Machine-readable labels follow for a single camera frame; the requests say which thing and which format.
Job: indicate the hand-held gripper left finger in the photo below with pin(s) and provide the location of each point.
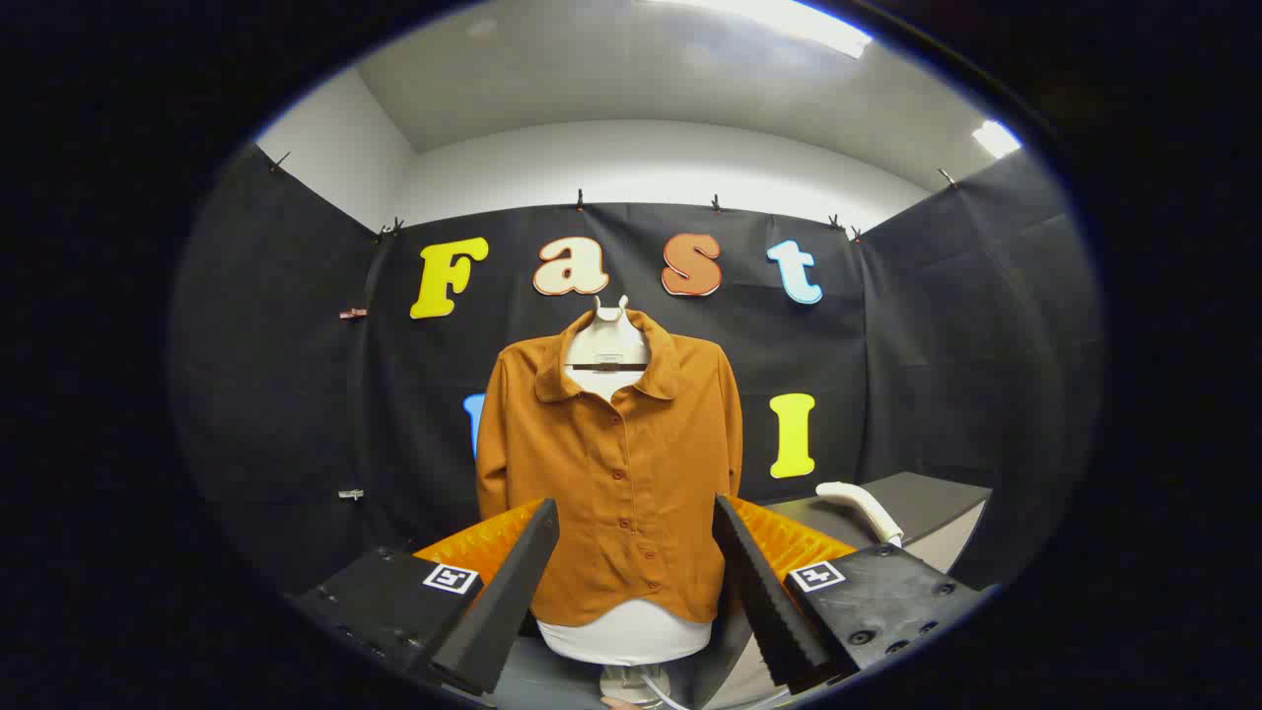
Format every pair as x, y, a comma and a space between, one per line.
503, 602

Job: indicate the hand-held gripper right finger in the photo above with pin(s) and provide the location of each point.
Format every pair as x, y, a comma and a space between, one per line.
764, 602

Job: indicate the orange button shirt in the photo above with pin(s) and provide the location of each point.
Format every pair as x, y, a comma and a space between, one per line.
631, 463

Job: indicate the silver steamer stand pole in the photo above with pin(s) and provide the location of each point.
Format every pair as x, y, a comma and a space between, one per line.
631, 685

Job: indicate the white plastic garment hanger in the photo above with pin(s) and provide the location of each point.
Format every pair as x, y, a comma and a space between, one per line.
608, 340

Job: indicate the black backdrop cloth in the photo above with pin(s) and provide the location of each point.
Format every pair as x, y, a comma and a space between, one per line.
887, 345

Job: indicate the row of black clips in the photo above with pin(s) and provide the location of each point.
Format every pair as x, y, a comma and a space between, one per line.
580, 200

